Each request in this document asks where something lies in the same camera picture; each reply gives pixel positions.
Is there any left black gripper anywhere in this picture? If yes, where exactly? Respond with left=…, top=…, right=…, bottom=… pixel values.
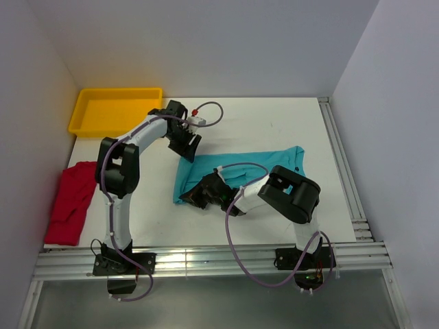
left=166, top=125, right=202, bottom=163

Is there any teal t shirt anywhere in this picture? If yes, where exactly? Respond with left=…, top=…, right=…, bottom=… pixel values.
left=172, top=146, right=305, bottom=204

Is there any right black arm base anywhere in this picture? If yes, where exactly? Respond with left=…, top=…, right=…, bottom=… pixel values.
left=272, top=245, right=340, bottom=287

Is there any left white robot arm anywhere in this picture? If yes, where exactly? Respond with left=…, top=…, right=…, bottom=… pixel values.
left=95, top=101, right=208, bottom=273

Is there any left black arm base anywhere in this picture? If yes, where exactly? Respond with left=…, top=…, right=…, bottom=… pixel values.
left=91, top=239, right=156, bottom=297

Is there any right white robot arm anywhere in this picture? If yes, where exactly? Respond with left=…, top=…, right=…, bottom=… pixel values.
left=179, top=162, right=322, bottom=267

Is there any yellow plastic tray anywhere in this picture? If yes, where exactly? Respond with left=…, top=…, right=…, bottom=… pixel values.
left=68, top=88, right=163, bottom=138

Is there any red t shirt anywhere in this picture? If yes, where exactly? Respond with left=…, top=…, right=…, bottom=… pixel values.
left=44, top=162, right=97, bottom=246

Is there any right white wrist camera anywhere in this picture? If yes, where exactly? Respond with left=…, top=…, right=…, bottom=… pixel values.
left=213, top=166, right=226, bottom=183

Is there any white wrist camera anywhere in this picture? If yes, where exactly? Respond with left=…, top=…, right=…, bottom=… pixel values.
left=187, top=109, right=206, bottom=134
left=213, top=166, right=226, bottom=183

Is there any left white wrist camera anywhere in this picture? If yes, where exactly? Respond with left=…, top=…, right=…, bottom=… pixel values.
left=187, top=109, right=206, bottom=134

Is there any right side aluminium rail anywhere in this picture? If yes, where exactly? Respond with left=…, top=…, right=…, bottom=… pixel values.
left=317, top=96, right=375, bottom=243

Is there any aluminium rail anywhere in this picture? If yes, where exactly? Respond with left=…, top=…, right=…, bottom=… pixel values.
left=317, top=96, right=375, bottom=243
left=18, top=241, right=392, bottom=328

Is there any front aluminium rail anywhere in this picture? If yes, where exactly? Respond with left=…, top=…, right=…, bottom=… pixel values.
left=18, top=241, right=392, bottom=328

